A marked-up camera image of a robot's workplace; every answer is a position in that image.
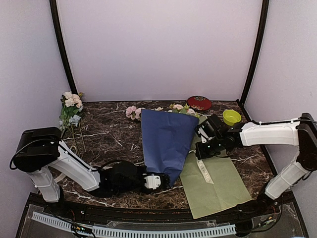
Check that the lime green bowl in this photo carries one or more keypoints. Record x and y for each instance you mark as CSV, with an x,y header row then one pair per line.
x,y
231,117

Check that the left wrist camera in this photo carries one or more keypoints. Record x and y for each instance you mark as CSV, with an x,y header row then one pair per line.
x,y
122,173

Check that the cream ribbon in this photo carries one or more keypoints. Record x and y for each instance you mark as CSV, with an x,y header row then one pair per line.
x,y
204,171

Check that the yellow-green wrapping paper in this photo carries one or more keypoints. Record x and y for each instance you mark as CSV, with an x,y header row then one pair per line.
x,y
226,190

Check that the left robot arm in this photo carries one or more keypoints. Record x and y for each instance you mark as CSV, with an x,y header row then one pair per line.
x,y
43,148

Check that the cream rose stem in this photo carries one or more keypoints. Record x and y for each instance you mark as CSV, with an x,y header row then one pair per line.
x,y
180,109

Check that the right black frame post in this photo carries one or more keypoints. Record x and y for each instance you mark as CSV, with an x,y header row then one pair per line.
x,y
256,51

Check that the light blue wrapping paper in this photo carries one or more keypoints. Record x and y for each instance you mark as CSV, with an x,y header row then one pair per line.
x,y
166,139

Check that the pink rose stem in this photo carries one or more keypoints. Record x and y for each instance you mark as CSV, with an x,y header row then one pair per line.
x,y
133,113

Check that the red decorated round plate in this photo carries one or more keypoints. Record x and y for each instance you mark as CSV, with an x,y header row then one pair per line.
x,y
199,103

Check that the remaining white rose stems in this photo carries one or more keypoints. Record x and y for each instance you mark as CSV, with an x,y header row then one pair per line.
x,y
71,114

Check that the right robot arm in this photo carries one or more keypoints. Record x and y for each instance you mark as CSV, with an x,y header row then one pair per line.
x,y
297,134

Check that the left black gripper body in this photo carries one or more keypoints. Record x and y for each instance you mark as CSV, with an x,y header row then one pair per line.
x,y
122,189

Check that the left black frame post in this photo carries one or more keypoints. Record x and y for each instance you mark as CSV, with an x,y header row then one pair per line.
x,y
61,46

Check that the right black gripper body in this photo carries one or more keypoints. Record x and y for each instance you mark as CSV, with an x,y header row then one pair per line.
x,y
214,149

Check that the white slotted cable duct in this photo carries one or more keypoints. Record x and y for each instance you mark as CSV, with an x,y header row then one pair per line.
x,y
130,230

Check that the black frame post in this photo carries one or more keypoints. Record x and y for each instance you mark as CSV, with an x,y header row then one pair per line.
x,y
256,51
61,46

